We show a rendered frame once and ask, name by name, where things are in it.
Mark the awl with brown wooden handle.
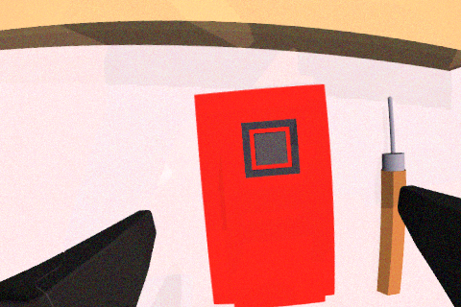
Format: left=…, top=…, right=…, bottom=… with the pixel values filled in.
left=376, top=97, right=406, bottom=295

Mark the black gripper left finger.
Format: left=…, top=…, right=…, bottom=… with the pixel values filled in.
left=0, top=210, right=157, bottom=307

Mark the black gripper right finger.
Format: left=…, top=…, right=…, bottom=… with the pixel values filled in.
left=399, top=185, right=461, bottom=307

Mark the tan wooden floor panel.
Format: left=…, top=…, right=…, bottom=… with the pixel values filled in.
left=0, top=0, right=461, bottom=72

